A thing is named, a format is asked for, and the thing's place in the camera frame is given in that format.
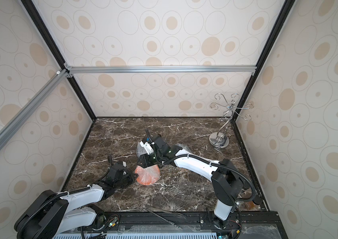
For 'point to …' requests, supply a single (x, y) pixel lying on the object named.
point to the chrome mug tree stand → (221, 140)
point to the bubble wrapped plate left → (140, 150)
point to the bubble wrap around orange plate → (147, 176)
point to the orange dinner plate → (148, 175)
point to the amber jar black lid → (249, 204)
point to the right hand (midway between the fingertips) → (145, 159)
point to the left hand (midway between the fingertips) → (143, 175)
